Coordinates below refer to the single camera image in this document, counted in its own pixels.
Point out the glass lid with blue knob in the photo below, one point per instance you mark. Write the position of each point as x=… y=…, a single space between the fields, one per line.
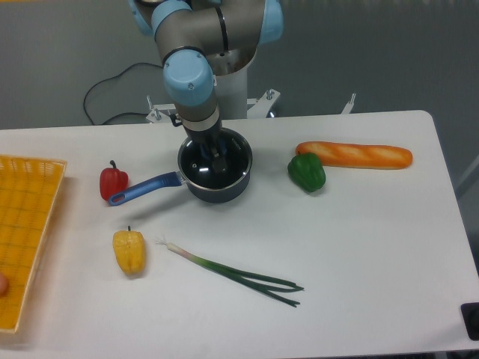
x=198 y=171

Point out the black device at table edge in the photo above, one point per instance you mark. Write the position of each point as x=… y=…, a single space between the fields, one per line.
x=470 y=312

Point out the green bell pepper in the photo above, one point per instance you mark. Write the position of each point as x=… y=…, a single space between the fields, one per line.
x=306 y=170

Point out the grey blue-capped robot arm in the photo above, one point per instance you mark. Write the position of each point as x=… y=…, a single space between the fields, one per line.
x=186 y=34

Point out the orange baguette loaf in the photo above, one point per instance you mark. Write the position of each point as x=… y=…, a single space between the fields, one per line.
x=370 y=156

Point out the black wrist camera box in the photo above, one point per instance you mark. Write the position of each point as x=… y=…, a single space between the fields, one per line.
x=176 y=120

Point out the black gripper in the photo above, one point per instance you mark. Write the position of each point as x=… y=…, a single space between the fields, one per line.
x=210 y=146

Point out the yellow bell pepper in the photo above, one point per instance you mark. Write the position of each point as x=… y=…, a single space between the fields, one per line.
x=130 y=251

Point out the dark blue saucepan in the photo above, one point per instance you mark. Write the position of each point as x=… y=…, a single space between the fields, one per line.
x=175 y=179

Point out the yellow woven basket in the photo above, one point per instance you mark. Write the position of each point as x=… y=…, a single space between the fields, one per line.
x=29 y=189

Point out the red bell pepper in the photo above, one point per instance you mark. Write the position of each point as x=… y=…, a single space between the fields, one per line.
x=112 y=181

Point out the green spring onion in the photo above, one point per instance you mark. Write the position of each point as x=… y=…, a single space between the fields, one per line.
x=269 y=286

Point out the white pedestal base frame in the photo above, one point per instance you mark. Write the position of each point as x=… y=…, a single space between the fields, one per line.
x=256 y=107

